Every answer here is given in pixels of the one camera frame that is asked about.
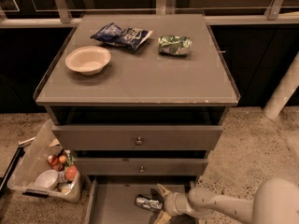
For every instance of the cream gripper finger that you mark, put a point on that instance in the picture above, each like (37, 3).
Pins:
(163, 190)
(163, 218)

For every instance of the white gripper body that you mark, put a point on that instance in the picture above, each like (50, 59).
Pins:
(173, 202)

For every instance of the silver blue redbull can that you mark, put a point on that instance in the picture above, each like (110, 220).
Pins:
(148, 203)

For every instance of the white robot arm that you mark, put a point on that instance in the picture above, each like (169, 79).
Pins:
(276, 201)

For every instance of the grey bottom drawer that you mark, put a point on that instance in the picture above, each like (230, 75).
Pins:
(112, 198)

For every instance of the grey drawer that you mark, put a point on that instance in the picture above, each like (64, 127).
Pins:
(137, 137)
(112, 198)
(143, 166)

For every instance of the grey middle drawer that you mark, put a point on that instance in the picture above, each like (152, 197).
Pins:
(143, 166)

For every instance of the grey drawer cabinet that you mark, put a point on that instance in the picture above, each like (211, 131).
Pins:
(144, 87)

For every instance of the grey top drawer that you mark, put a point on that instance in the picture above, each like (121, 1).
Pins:
(137, 137)

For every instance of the orange fruit in bin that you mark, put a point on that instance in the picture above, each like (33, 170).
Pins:
(70, 173)

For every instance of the red snack packet in bin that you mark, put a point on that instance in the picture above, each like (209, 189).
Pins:
(54, 163)

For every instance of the clear plastic storage bin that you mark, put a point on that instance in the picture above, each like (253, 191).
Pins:
(34, 163)

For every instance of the green crumpled snack bag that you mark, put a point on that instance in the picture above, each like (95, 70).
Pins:
(174, 45)

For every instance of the white paper bowl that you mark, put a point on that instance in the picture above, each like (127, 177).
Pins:
(89, 60)

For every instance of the blue chip bag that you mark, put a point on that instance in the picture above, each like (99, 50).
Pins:
(131, 38)

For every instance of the metal window railing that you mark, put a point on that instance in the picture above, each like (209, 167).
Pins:
(69, 13)

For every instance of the white cylindrical post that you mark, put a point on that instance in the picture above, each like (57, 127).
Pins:
(284, 91)

